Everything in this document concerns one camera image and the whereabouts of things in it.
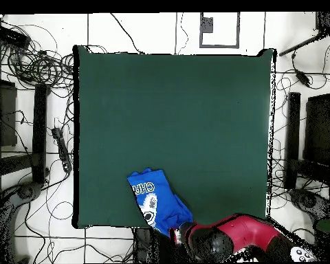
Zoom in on blue printed shirt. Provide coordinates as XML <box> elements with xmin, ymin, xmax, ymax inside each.
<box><xmin>126</xmin><ymin>168</ymin><xmax>194</xmax><ymax>237</ymax></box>

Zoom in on dark flat panel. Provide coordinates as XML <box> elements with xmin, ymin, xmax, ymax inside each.
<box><xmin>0</xmin><ymin>78</ymin><xmax>18</xmax><ymax>148</ymax></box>
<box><xmin>302</xmin><ymin>92</ymin><xmax>330</xmax><ymax>167</ymax></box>

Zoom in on dark green table cloth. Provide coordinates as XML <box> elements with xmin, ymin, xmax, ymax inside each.
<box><xmin>71</xmin><ymin>44</ymin><xmax>278</xmax><ymax>230</ymax></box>

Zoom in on black power strip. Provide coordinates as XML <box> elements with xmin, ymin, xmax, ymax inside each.
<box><xmin>51</xmin><ymin>126</ymin><xmax>73</xmax><ymax>173</ymax></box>

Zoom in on black round stand base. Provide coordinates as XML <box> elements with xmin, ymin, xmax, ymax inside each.
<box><xmin>16</xmin><ymin>181</ymin><xmax>43</xmax><ymax>201</ymax></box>
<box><xmin>289</xmin><ymin>188</ymin><xmax>330</xmax><ymax>221</ymax></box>

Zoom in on black upright bar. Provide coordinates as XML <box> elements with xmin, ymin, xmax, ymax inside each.
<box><xmin>32</xmin><ymin>83</ymin><xmax>48</xmax><ymax>184</ymax></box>
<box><xmin>284</xmin><ymin>91</ymin><xmax>301</xmax><ymax>190</ymax></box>

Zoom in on black power adapter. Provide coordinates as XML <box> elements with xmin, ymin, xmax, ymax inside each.
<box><xmin>294</xmin><ymin>69</ymin><xmax>312</xmax><ymax>87</ymax></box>

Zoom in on small grey square plate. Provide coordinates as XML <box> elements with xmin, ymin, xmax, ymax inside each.
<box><xmin>201</xmin><ymin>16</ymin><xmax>215</xmax><ymax>34</ymax></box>

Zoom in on black slanted rod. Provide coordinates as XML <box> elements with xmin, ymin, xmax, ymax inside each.
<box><xmin>278</xmin><ymin>32</ymin><xmax>324</xmax><ymax>57</ymax></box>

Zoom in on black electronics box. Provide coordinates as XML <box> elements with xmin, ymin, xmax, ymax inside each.
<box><xmin>0</xmin><ymin>24</ymin><xmax>32</xmax><ymax>50</ymax></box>

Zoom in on black corner equipment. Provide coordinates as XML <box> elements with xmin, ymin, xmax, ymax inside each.
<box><xmin>315</xmin><ymin>11</ymin><xmax>330</xmax><ymax>35</ymax></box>

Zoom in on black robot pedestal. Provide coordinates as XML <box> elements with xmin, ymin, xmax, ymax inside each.
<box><xmin>133</xmin><ymin>228</ymin><xmax>188</xmax><ymax>263</ymax></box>

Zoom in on grey rectangular floor frame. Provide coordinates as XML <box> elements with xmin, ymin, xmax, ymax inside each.
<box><xmin>199</xmin><ymin>12</ymin><xmax>241</xmax><ymax>50</ymax></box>

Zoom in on tangled black cables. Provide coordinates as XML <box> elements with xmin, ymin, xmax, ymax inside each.
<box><xmin>0</xmin><ymin>16</ymin><xmax>76</xmax><ymax>97</ymax></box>

